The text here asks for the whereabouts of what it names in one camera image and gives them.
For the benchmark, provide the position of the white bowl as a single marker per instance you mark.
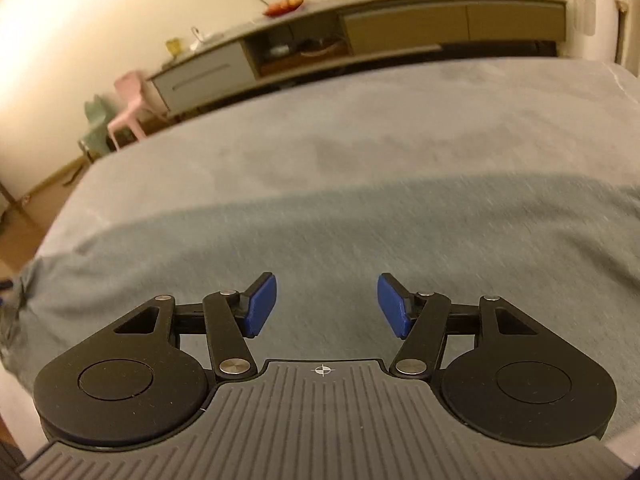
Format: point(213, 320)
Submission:
point(278, 51)

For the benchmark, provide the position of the long grey brown cabinet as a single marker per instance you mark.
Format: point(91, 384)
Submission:
point(400, 22)

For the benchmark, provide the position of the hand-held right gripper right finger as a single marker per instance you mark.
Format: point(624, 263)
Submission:
point(392, 305)

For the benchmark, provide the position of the green plastic chair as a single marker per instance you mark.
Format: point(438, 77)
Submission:
point(96, 127)

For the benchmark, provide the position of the pink plastic chair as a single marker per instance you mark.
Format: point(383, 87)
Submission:
point(132, 105)

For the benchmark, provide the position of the bed with grey sheet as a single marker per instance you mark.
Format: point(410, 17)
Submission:
point(325, 130)

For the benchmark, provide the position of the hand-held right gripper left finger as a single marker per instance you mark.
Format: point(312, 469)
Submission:
point(262, 305)

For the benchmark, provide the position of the red fruit plate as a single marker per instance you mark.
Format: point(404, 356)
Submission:
point(284, 6)

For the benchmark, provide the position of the brown woven tray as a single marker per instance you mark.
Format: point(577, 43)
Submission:
point(322, 50)

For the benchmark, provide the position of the grey pants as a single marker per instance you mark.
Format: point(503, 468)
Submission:
point(320, 230)

